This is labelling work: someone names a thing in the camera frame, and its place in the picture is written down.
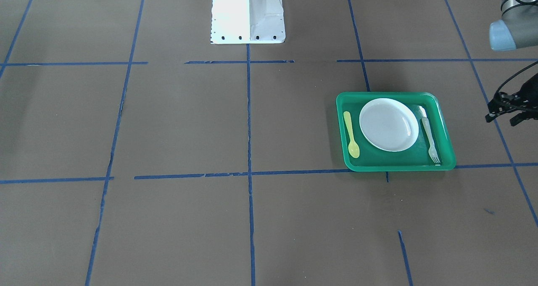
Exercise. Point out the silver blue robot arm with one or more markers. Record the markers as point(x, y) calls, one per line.
point(516, 29)

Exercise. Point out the white pillar base plate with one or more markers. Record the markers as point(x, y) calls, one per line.
point(247, 21)

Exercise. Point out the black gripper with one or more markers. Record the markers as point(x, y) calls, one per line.
point(530, 89)

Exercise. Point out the yellow plastic spoon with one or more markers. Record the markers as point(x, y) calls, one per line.
point(353, 148)

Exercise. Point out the pale green plastic fork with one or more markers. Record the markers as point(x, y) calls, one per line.
point(432, 151)

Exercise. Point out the white round plate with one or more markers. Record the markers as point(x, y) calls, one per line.
point(388, 125)

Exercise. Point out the green plastic tray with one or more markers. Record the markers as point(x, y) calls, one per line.
point(372, 159)

